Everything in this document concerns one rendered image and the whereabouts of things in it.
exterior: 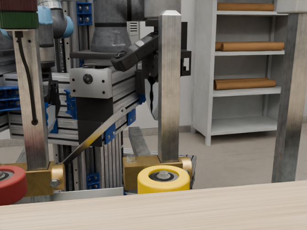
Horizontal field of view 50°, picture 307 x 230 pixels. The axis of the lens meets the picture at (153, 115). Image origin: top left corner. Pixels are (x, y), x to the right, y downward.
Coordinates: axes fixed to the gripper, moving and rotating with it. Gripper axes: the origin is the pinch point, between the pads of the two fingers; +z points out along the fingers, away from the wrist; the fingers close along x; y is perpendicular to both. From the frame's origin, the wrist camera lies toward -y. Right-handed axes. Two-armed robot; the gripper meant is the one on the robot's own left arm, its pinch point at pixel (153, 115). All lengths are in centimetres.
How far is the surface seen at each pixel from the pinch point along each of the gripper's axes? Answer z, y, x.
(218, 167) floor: 94, 136, 131
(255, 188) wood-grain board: 3.8, -0.2, -30.2
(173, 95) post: -6.4, -1.4, -9.9
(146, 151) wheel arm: 8.1, -2.0, -0.4
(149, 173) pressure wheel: 3.4, -11.7, -19.2
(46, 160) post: 5.2, -23.5, -1.4
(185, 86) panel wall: 44, 164, 220
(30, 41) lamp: -16.3, -24.5, -2.1
